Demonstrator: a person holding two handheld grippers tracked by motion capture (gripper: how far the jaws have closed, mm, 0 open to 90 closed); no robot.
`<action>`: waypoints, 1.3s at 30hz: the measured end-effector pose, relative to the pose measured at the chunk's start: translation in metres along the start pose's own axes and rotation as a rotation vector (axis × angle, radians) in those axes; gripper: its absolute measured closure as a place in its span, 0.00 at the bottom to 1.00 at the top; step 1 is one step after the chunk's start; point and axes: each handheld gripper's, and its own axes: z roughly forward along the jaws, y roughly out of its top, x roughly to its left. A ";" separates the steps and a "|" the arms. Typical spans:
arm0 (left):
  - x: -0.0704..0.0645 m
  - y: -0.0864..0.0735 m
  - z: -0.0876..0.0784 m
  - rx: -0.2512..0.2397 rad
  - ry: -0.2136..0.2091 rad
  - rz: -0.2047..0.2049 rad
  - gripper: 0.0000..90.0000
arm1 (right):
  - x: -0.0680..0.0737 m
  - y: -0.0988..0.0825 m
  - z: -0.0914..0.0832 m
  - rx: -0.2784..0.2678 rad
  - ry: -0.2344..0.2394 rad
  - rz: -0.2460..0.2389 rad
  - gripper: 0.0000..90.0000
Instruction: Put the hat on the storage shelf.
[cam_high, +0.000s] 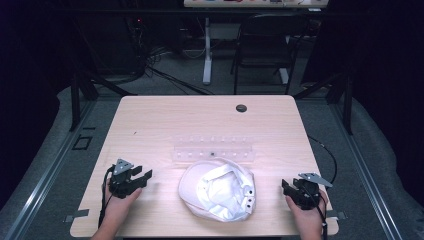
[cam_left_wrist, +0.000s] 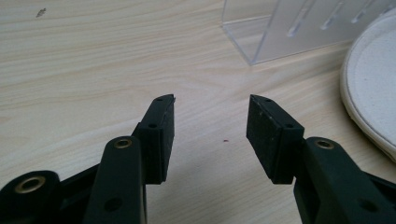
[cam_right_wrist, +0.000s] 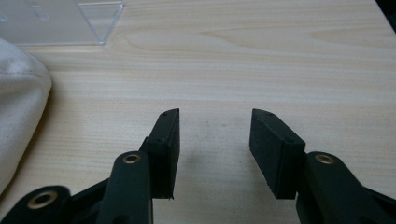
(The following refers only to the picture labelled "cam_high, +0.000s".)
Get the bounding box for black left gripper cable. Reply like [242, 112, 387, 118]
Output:
[97, 165, 116, 229]

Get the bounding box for clear plastic rack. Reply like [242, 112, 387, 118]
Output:
[170, 134, 256, 166]

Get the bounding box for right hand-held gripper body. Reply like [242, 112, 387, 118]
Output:
[292, 171, 334, 211]

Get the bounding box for grey aluminium floor rail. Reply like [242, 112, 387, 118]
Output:
[2, 99, 98, 240]
[328, 99, 404, 240]

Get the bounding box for bundle of black floor cables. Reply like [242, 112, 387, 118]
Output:
[124, 16, 214, 97]

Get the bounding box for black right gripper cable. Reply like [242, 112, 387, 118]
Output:
[308, 186, 329, 240]

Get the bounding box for grey metal table bracket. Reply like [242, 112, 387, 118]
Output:
[325, 210, 348, 221]
[63, 208, 90, 224]

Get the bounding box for light wooden desk top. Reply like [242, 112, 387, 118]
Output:
[183, 0, 329, 9]

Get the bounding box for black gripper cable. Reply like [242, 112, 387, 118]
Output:
[97, 165, 116, 229]
[308, 186, 329, 240]

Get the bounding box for thin black floor cable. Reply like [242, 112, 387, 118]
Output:
[307, 134, 338, 185]

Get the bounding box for person's right hand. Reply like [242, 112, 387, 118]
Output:
[285, 189, 330, 234]

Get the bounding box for black metal frame stand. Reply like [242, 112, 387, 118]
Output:
[293, 71, 354, 136]
[68, 71, 138, 132]

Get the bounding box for white cap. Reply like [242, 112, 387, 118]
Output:
[177, 157, 257, 223]

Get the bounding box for person's left hand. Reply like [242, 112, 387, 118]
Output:
[103, 185, 144, 229]

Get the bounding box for black chair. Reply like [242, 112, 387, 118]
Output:
[229, 13, 309, 96]

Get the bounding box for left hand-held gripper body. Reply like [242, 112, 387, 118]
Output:
[107, 158, 141, 200]

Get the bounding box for white desk leg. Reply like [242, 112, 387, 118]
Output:
[202, 17, 213, 86]

